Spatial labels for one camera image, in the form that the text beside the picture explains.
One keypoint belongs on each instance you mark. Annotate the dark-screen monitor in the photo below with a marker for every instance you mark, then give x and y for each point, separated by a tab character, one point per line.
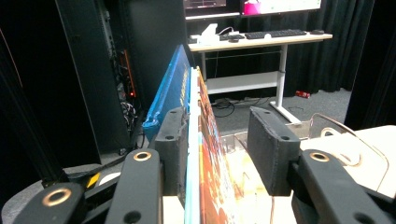
204	3

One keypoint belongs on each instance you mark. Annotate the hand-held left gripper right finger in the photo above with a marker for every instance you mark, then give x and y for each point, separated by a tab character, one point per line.
271	149

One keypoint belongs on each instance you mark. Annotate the black computer mouse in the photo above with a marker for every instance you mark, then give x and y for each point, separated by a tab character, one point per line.
317	31

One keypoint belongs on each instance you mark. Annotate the small white device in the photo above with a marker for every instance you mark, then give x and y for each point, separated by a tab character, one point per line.
208	35

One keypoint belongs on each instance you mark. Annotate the black curtain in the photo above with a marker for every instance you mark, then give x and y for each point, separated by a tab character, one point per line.
327	62

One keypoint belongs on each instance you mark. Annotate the black computer cabinet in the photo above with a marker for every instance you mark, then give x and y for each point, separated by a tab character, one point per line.
93	77

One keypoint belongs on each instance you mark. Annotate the red can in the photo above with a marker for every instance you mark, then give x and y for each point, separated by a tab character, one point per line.
302	94

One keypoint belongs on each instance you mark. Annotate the clear acrylic book rack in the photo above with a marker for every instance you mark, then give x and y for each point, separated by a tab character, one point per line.
342	155

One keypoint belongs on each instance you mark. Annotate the black yellow striped base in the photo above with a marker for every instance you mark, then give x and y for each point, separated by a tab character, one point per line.
93	179

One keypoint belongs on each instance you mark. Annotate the white-framed desk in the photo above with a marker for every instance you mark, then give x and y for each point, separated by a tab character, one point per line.
243	82

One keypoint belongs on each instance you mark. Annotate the dark blue picture book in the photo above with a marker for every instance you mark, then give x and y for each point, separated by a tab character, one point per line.
172	90

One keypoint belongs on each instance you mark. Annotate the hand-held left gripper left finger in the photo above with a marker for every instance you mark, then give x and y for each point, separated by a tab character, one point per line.
172	149

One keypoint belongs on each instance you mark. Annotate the bright-screen monitor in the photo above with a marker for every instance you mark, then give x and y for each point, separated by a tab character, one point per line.
280	5

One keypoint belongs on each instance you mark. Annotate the black keyboard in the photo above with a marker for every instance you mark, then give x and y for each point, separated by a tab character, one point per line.
275	33

